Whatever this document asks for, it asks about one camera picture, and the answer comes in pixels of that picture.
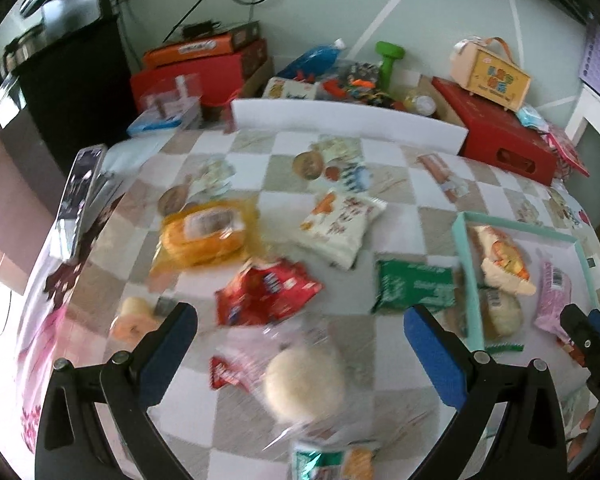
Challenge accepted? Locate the orange carton box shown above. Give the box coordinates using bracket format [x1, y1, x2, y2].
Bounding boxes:
[144, 21, 262, 69]

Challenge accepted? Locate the red and pink packet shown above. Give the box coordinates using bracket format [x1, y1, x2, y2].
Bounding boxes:
[545, 127, 592, 179]

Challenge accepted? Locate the blue plastic bottle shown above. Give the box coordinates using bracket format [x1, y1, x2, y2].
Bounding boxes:
[275, 38, 349, 82]

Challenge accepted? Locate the pink snack packet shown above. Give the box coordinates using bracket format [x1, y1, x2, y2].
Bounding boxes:
[532, 260, 574, 334]

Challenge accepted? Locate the small red snack packet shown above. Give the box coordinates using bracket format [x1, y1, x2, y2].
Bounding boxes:
[210, 344, 271, 392]

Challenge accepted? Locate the teal tray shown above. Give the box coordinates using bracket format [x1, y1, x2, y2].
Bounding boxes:
[452, 211, 600, 352]

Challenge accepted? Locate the white snack packet orange print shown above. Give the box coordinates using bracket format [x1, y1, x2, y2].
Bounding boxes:
[298, 187, 388, 270]

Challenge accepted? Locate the small orange cake packet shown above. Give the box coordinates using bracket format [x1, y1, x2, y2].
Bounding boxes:
[111, 296, 178, 342]

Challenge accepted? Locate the smartphone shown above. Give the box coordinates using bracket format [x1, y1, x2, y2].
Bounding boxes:
[55, 144, 109, 264]

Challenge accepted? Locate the silver phone stand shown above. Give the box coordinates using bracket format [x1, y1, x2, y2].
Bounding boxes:
[86, 169, 117, 213]

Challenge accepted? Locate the pale bun packet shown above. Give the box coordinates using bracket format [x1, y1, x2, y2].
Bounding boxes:
[480, 287, 526, 342]

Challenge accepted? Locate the yellow and white carton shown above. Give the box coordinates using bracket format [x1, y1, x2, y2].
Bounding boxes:
[262, 76, 322, 101]

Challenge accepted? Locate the light blue packet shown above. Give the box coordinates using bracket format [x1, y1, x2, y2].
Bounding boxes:
[517, 104, 552, 132]

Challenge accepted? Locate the peach gift box with handle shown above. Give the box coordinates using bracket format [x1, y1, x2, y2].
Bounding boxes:
[452, 36, 532, 112]

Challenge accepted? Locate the orange white snack in tray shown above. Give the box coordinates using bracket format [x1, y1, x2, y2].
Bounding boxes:
[472, 225, 537, 297]

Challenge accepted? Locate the clear bottle with white cap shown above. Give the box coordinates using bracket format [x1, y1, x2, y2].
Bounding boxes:
[405, 89, 439, 117]

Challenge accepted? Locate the green dumbbell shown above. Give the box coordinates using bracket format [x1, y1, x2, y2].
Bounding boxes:
[375, 41, 407, 87]

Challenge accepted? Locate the pile of small colourful toys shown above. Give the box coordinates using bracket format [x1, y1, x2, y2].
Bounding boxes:
[320, 61, 407, 109]

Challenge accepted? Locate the blue and white tissue box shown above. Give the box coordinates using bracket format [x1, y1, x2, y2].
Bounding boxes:
[127, 97, 204, 137]

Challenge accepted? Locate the checkered printed tablecloth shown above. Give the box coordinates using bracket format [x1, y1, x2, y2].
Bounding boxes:
[62, 127, 600, 480]

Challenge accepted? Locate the yellow bread packet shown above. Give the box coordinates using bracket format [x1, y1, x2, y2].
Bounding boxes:
[150, 199, 262, 275]

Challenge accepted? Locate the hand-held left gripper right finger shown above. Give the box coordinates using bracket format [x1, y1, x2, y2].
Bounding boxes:
[403, 304, 568, 480]

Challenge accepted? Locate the black cable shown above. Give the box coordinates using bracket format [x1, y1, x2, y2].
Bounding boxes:
[162, 0, 242, 44]

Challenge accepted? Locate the brown cardboard box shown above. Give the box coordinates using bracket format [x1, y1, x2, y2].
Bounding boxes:
[240, 56, 277, 99]

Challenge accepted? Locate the flat red box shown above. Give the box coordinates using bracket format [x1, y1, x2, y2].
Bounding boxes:
[431, 76, 559, 187]

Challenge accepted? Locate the round bun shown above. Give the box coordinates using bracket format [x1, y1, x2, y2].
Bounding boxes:
[250, 314, 362, 442]

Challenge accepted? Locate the red gift box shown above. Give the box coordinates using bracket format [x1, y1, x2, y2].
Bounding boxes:
[130, 39, 270, 117]

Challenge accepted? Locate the black cabinet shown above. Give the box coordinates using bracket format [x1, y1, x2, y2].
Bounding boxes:
[17, 12, 134, 173]

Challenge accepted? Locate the green and orange snack packet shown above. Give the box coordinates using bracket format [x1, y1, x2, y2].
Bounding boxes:
[292, 440, 381, 480]

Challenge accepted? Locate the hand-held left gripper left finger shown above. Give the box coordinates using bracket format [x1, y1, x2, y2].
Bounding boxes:
[34, 301, 199, 480]

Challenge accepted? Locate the clear plastic box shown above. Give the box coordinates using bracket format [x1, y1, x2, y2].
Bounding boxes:
[144, 73, 204, 112]

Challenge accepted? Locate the white furniture frame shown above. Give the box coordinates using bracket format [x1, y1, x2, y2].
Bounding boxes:
[564, 82, 600, 162]

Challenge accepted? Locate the white board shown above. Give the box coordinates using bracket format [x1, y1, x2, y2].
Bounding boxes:
[230, 98, 469, 154]

